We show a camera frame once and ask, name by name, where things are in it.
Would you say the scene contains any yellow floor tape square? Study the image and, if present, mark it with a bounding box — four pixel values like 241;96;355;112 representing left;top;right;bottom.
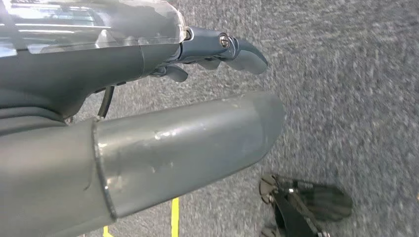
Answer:
102;197;181;237

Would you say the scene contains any black robot left foot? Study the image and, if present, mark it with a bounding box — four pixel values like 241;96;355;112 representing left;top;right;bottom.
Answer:
258;173;354;237

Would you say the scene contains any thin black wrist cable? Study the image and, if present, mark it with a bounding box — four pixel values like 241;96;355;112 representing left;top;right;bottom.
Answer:
97;85;115;119

